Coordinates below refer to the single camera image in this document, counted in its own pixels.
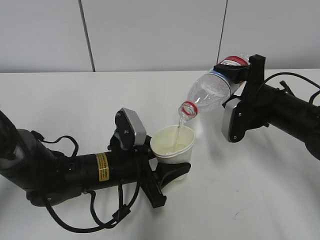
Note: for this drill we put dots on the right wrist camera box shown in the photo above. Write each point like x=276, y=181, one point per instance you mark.
x=232, y=120

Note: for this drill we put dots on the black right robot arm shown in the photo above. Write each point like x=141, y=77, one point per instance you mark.
x=262, y=105

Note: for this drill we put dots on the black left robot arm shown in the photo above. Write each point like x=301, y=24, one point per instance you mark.
x=26, y=161

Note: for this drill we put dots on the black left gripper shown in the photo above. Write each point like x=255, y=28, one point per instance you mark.
x=128, y=166

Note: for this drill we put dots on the clear plastic water bottle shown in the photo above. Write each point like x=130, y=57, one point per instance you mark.
x=209, y=92

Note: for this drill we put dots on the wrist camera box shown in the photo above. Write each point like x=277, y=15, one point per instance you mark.
x=130, y=130
x=232, y=120

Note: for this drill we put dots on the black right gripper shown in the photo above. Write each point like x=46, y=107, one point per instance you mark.
x=248, y=115

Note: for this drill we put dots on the white paper cup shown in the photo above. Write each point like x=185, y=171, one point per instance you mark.
x=173, y=144

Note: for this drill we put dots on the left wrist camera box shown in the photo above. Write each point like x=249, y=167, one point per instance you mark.
x=130, y=130

